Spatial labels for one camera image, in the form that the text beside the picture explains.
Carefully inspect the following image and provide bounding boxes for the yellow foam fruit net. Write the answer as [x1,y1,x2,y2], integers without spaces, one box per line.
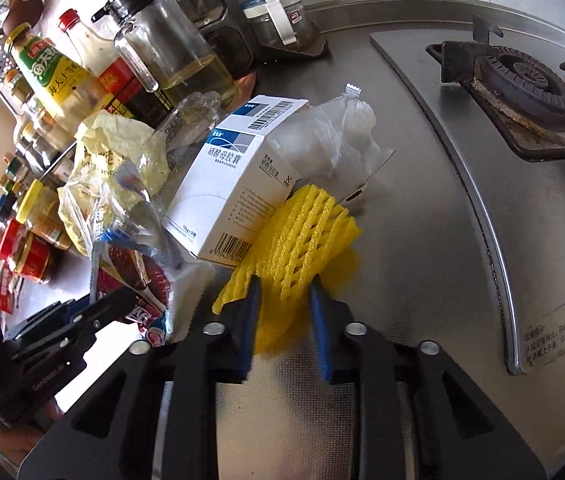
[212,184,362,356]

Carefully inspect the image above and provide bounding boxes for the red snack wrapper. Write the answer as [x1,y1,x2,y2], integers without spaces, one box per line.
[92,244,171,347]

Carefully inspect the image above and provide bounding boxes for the white blue medicine box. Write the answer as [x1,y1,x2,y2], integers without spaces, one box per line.
[163,96,307,266]

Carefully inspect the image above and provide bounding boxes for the crushed clear plastic bottle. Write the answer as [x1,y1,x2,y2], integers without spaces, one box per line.
[152,91,224,211]

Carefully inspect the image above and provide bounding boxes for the clear plastic bag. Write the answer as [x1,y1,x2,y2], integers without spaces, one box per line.
[269,84,394,208]

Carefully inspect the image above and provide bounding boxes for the yellow paper bag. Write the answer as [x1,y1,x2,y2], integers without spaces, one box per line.
[58,110,171,257]

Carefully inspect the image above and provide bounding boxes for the red cardboard box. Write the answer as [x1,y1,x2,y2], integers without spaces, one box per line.
[0,266,20,314]

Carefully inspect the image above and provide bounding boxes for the red lid chili jar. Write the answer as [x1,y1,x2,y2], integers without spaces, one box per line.
[5,232,57,284]

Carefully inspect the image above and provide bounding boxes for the small red chili jar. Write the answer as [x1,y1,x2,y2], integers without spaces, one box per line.
[0,219,25,261]

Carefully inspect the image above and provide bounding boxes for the yellow lid sauce jar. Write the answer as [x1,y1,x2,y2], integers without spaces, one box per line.
[16,179,72,252]

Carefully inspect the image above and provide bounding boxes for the steel gas cooktop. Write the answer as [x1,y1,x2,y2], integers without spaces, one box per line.
[371,28,565,474]

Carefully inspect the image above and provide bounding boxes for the red cap sauce bottle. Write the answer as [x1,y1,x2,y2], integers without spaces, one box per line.
[59,9,171,128]

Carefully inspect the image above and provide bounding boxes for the large yellow label vinegar bottle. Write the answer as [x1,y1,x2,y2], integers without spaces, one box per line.
[6,23,113,134]

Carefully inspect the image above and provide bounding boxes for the left gas stove burner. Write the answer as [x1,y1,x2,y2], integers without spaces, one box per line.
[426,15,565,162]

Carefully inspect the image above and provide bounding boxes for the steel slotted skimmer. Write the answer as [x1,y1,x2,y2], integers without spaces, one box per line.
[0,44,17,82]

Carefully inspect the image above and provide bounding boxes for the glass oil dispenser black lid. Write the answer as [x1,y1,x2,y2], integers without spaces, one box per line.
[92,0,238,110]

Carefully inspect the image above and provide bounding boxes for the blue lid glass jar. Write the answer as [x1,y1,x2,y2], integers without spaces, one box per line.
[240,0,319,51]

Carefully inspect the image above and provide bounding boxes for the wall mounted spice boxes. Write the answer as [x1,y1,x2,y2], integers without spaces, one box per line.
[176,0,258,79]

